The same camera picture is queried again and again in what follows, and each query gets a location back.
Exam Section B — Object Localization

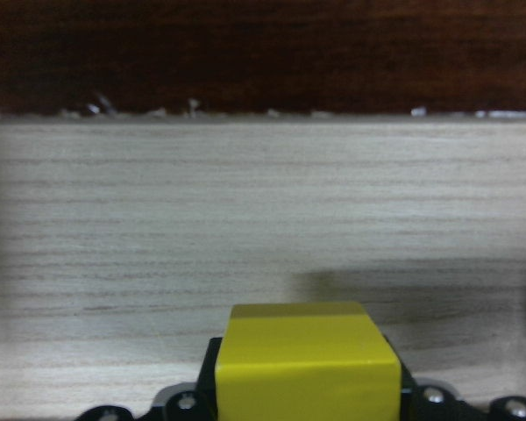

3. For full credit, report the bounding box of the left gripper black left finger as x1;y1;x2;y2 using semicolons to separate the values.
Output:
195;337;223;420

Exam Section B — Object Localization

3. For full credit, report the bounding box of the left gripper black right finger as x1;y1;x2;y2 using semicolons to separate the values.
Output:
384;336;416;421

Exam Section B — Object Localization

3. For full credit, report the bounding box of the yellow block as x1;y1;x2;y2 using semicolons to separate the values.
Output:
215;302;402;420

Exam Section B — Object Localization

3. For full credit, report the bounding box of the light wood drawer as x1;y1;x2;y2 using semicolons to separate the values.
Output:
0;117;526;420

